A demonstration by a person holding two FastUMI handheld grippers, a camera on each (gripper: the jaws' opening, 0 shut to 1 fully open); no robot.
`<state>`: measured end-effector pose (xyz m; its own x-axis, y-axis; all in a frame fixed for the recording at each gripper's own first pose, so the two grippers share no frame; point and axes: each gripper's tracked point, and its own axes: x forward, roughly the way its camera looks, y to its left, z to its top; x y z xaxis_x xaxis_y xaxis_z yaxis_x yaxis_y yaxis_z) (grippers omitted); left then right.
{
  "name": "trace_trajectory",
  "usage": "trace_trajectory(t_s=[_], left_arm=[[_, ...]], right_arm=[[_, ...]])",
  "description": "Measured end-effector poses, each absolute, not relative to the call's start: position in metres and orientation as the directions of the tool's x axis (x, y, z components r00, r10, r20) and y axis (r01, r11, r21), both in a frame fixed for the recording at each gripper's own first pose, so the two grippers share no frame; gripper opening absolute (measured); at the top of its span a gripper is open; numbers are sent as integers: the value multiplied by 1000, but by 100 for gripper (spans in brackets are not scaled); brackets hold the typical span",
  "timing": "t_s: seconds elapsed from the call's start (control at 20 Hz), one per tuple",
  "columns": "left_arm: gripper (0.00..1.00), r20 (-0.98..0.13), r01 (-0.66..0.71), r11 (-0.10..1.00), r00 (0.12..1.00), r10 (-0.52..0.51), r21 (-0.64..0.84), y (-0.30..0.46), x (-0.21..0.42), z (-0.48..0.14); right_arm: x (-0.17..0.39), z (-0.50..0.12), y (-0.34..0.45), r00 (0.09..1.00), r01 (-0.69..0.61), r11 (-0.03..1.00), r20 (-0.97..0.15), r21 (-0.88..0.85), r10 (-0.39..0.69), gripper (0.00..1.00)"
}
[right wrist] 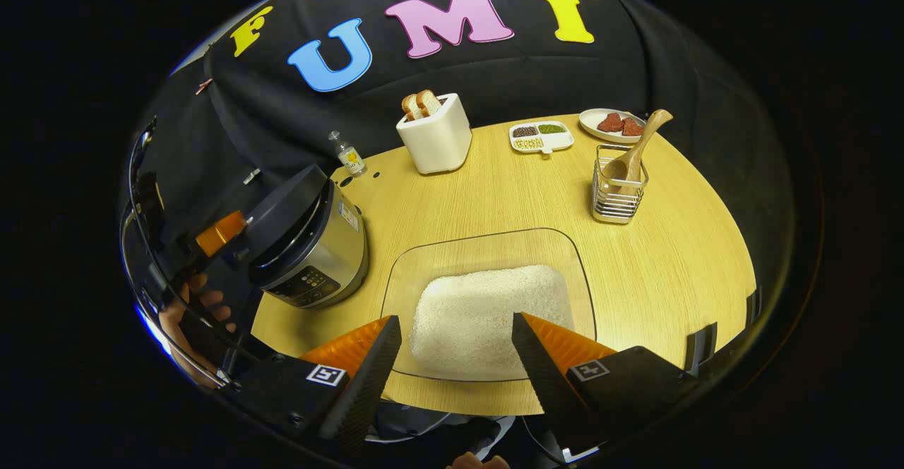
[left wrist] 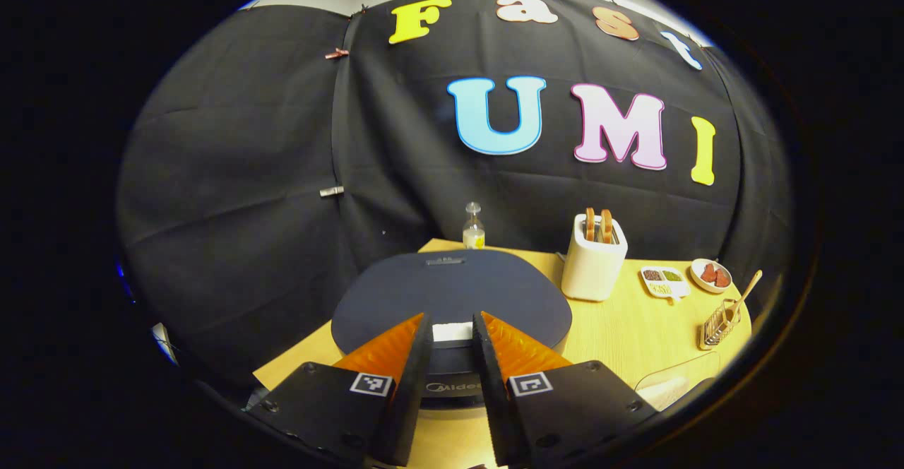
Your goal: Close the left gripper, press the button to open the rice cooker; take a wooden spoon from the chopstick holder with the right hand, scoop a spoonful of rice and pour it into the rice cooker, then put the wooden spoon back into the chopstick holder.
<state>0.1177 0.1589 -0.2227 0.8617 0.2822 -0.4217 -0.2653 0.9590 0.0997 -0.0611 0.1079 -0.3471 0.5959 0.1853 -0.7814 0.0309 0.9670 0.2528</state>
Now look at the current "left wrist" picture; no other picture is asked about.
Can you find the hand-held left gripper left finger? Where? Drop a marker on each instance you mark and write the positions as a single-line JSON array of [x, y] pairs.
[[409, 398]]

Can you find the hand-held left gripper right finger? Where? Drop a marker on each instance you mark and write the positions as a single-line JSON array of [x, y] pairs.
[[494, 398]]

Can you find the dark silver rice cooker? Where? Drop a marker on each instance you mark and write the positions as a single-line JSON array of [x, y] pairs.
[[452, 289]]

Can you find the white rice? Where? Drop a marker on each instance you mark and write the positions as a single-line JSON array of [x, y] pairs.
[[667, 390]]

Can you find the wooden spoon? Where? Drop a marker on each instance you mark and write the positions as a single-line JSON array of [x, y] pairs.
[[745, 294]]

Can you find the clear plastic rice container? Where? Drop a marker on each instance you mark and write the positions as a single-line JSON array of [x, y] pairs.
[[696, 366]]

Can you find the white toaster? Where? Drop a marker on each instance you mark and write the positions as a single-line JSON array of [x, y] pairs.
[[592, 271]]

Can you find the small yellow-label glass bottle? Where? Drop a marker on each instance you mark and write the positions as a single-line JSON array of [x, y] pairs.
[[474, 232]]

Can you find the toasted bread slice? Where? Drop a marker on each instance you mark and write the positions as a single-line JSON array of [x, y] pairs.
[[607, 226], [590, 224]]

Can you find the white divided bean dish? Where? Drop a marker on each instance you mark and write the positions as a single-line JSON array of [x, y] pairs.
[[664, 284]]

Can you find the silver cloth clip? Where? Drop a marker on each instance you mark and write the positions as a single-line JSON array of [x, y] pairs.
[[331, 191]]

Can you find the small white plate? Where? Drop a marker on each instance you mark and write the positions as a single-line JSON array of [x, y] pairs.
[[699, 282]]

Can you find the red meat slice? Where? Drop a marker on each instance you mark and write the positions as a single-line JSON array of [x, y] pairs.
[[708, 272], [722, 278]]

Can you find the red cloth clip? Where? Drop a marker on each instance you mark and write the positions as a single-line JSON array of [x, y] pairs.
[[337, 53]]

